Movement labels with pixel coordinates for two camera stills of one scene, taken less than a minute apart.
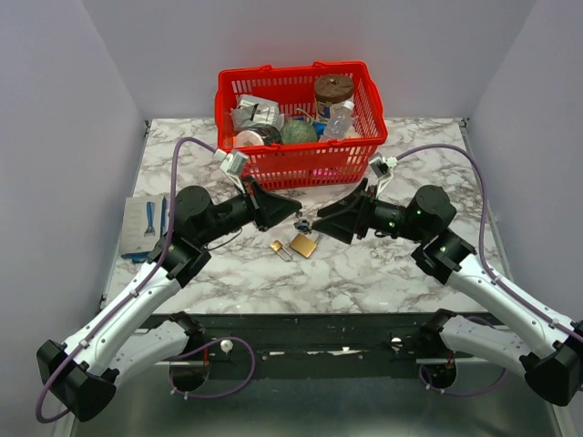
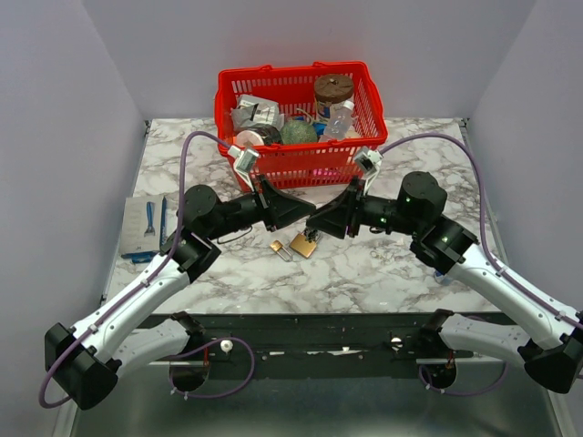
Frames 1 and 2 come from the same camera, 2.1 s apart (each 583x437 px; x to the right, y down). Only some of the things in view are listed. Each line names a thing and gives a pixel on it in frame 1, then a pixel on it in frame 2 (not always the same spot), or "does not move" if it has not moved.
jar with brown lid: x=332 y=89 does not move
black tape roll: x=270 y=134 does not move
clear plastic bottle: x=340 y=122 does not move
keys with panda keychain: x=302 y=226 to x=311 y=235
